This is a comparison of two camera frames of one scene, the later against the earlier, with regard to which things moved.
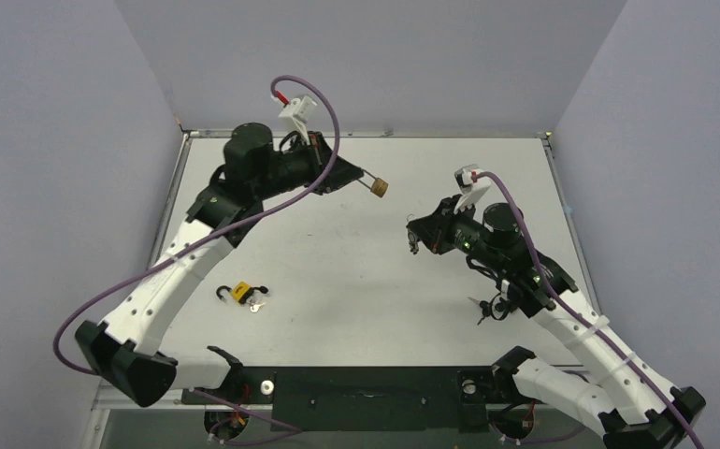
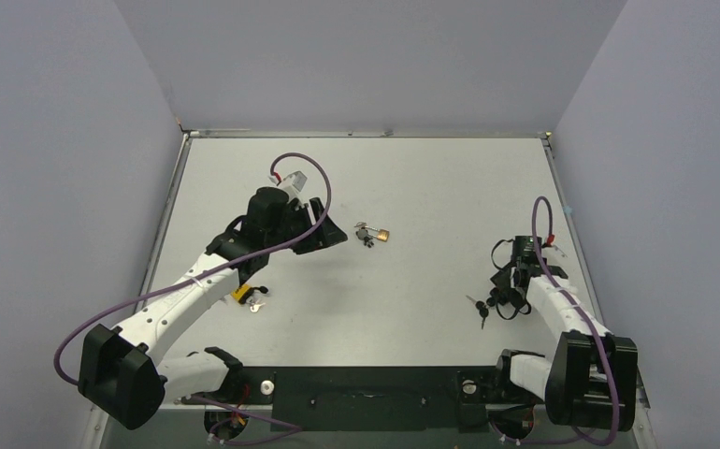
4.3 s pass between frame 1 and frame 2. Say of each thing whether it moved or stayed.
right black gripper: moved
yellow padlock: stayed
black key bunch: moved
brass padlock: moved
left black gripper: moved
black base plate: stayed
